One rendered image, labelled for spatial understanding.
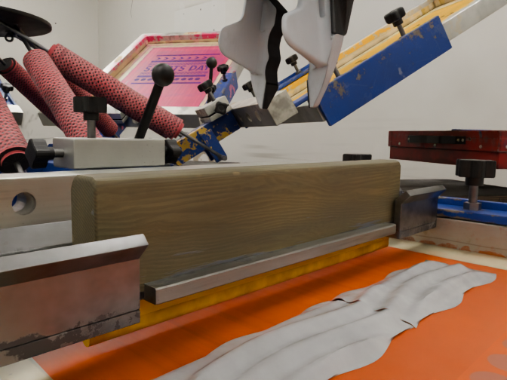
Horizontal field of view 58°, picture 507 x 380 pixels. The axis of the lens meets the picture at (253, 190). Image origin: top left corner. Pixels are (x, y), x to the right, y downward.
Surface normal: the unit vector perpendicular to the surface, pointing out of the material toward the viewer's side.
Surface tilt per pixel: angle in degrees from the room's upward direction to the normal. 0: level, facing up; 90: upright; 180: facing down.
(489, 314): 0
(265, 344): 33
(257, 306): 0
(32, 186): 90
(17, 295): 90
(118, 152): 90
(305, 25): 82
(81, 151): 90
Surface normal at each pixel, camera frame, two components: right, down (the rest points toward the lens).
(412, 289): 0.47, -0.79
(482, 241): -0.69, 0.07
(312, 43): 0.72, -0.04
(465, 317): 0.02, -0.99
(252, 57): 0.66, 0.23
